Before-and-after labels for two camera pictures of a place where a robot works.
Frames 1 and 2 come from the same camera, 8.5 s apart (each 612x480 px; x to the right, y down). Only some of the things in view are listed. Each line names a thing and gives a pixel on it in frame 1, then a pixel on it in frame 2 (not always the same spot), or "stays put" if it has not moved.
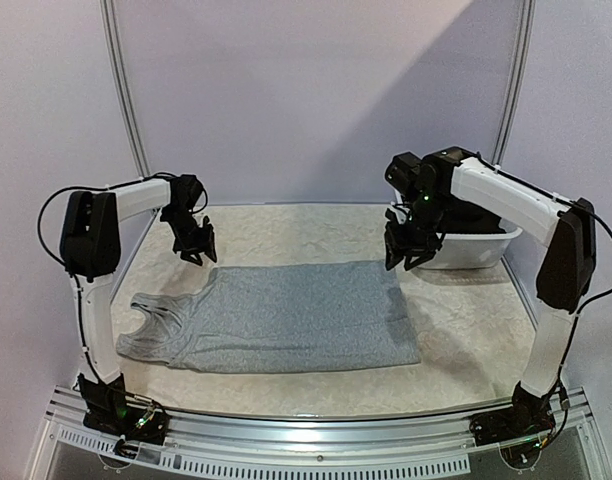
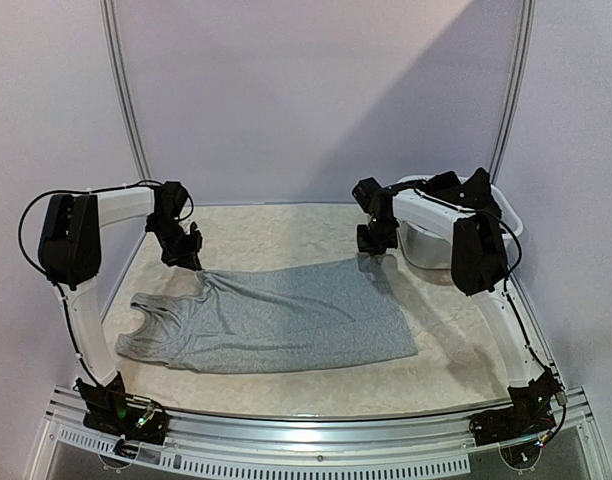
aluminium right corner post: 519,81 stays put
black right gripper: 411,240 to 374,239
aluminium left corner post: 107,7 stays put
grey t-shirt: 281,317 stays put
